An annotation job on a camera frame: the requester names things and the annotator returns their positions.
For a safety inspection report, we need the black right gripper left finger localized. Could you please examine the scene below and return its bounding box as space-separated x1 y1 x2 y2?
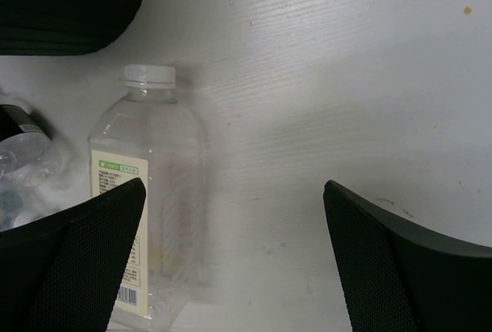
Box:
1 178 146 331

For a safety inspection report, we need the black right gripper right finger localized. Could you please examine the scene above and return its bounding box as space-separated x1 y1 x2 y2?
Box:
324 181 491 331

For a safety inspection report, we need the tall clear white-label bottle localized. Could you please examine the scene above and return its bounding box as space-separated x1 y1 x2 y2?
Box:
88 65 205 331

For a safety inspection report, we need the black ribbed waste bin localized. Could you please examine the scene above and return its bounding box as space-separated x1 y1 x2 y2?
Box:
1 0 142 56

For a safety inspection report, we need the clear crushed water bottle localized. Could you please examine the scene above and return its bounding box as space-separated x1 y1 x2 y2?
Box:
1 172 58 232

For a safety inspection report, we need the small black label bottle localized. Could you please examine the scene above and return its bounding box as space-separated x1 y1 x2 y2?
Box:
1 101 59 176

